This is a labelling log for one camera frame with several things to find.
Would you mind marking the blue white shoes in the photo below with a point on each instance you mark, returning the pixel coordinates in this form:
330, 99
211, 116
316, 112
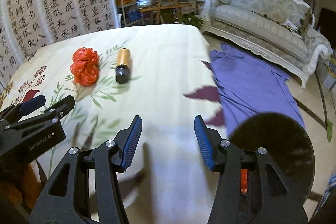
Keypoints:
331, 187

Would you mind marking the floral cream tablecloth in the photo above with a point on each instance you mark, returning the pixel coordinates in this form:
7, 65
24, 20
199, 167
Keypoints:
170, 84

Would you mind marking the gold tube black cap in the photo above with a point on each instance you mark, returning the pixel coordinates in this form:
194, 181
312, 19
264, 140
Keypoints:
123, 66

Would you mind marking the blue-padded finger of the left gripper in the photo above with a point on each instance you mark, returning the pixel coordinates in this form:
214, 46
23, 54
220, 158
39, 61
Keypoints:
14, 113

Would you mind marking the wooden plant stand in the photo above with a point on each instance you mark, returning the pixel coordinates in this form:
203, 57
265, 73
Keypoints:
159, 6

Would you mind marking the purple cloth on floor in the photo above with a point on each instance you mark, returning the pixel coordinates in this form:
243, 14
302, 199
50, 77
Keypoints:
249, 86

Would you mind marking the calligraphy folding screen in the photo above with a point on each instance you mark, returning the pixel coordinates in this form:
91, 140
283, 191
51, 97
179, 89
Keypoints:
28, 25

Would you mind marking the red tube black cap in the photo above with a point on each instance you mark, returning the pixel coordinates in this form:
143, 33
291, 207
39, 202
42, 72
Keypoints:
244, 181

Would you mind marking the red crumpled plastic bag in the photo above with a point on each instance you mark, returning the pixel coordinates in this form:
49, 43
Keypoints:
85, 67

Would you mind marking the grey storage box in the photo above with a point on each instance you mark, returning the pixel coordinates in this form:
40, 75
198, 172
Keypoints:
326, 72

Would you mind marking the green cloth on floor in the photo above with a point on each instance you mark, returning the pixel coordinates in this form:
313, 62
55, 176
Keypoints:
329, 129

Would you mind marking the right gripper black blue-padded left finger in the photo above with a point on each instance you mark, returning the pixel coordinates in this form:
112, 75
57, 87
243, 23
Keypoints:
65, 197

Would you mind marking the black trash bin with liner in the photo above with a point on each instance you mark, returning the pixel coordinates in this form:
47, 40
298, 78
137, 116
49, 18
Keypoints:
288, 145

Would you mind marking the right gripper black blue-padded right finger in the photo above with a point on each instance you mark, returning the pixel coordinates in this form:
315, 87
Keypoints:
269, 199

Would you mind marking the ornate white grey sofa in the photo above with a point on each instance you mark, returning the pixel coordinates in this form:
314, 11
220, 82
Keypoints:
280, 31

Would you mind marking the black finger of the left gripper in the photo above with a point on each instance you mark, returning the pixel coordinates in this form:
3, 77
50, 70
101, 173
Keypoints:
62, 107

